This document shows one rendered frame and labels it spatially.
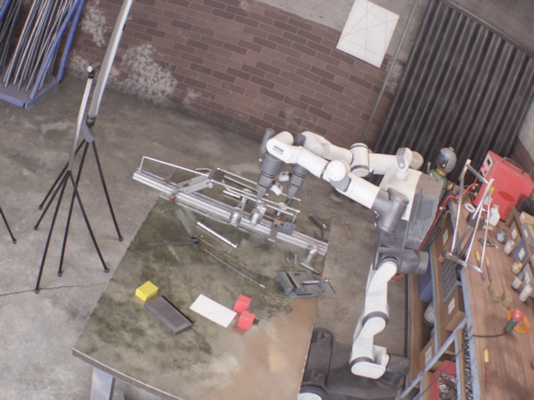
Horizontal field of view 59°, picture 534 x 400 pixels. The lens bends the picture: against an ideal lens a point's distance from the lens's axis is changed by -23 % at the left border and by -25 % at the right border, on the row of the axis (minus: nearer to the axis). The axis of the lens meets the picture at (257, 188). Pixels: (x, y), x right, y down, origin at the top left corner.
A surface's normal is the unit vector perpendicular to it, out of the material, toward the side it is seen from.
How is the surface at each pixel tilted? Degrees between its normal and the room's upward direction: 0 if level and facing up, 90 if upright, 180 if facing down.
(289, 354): 0
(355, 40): 90
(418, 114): 90
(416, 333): 0
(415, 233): 94
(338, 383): 0
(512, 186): 90
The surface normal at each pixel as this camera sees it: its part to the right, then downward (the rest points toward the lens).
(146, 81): -0.17, 0.45
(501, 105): -0.79, 0.04
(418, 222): -0.41, 0.41
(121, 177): 0.33, -0.81
